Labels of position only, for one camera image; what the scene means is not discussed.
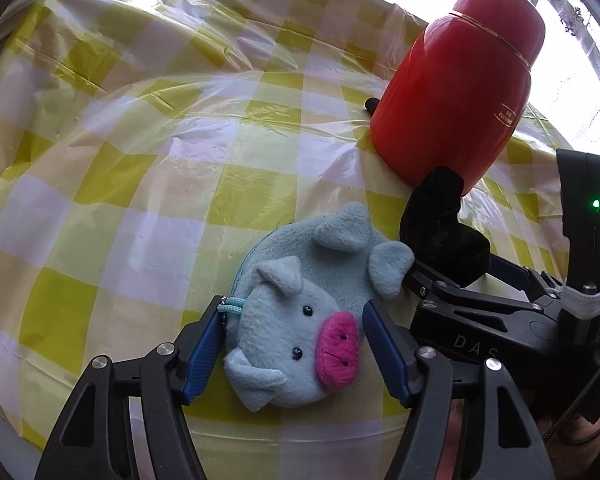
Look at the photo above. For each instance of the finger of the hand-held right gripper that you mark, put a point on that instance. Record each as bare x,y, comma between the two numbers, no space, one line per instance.
430,282
512,272

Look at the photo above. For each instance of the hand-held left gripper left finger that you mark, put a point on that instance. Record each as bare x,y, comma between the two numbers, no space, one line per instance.
205,355

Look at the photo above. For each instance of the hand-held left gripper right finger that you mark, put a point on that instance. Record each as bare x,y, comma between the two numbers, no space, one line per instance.
385,355

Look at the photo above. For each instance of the black fuzzy cloth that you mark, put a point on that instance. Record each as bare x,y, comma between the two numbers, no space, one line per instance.
440,220

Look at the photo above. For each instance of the light blue pig plush pouch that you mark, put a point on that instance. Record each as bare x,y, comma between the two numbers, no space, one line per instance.
290,320

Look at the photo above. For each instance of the person's right hand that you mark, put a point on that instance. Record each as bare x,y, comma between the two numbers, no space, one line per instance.
580,425

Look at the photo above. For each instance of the red thermos flask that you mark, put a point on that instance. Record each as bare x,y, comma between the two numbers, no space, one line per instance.
450,110

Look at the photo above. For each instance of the yellow checkered plastic tablecloth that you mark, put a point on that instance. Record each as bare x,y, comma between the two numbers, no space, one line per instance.
130,185

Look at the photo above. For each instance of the small black object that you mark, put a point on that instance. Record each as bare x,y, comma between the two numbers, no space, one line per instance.
371,105

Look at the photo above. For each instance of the floral lace curtain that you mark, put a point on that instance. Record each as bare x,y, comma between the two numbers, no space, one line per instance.
575,15

